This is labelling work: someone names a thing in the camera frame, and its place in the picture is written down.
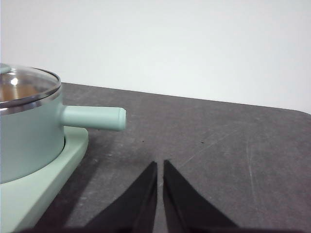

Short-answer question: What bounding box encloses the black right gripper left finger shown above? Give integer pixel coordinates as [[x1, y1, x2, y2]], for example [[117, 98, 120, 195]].
[[85, 161, 158, 231]]

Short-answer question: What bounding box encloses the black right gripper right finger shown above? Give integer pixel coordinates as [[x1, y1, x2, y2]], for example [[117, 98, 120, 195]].
[[163, 159, 240, 230]]

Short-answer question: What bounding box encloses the glass lid with green knob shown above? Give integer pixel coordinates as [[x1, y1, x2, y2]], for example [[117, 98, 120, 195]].
[[0, 63, 62, 110]]

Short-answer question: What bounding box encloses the green breakfast machine base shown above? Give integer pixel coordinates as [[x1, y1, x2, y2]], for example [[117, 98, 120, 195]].
[[0, 127, 89, 233]]

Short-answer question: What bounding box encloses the green pot with side handle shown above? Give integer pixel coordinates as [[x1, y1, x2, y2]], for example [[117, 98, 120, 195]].
[[0, 92, 127, 184]]

